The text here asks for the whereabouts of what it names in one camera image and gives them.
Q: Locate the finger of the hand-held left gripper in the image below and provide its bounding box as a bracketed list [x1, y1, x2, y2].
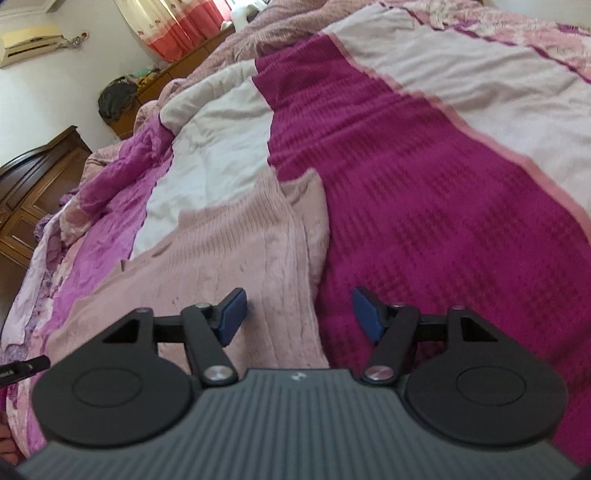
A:
[0, 355, 51, 388]

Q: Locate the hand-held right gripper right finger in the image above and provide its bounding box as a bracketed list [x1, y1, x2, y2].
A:
[352, 286, 499, 385]

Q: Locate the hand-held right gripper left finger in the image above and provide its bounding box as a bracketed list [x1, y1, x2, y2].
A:
[102, 287, 249, 387]

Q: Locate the pink knit sweater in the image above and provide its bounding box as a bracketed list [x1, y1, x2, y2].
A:
[46, 167, 333, 370]

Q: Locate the magenta knit blanket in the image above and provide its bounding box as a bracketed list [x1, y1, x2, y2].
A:
[252, 34, 591, 462]

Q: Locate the purple and white patchwork quilt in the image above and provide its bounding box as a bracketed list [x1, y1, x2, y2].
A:
[0, 60, 278, 457]

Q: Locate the dark wooden headboard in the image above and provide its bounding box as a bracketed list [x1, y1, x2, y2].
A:
[0, 124, 93, 271]

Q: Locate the black bag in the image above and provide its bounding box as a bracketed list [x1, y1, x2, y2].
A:
[97, 76, 139, 126]

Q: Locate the yellow green clutter pile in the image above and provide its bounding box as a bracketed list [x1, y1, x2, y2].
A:
[124, 66, 162, 88]

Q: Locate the dusty pink blanket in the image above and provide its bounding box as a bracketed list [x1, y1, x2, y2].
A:
[134, 0, 416, 125]

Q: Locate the red and cream curtain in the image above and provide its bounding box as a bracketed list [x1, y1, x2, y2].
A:
[115, 0, 232, 63]

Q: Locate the white plush toy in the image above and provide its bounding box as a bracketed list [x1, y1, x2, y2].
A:
[230, 0, 271, 32]

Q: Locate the cream air conditioner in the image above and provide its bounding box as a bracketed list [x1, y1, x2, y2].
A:
[0, 23, 70, 70]

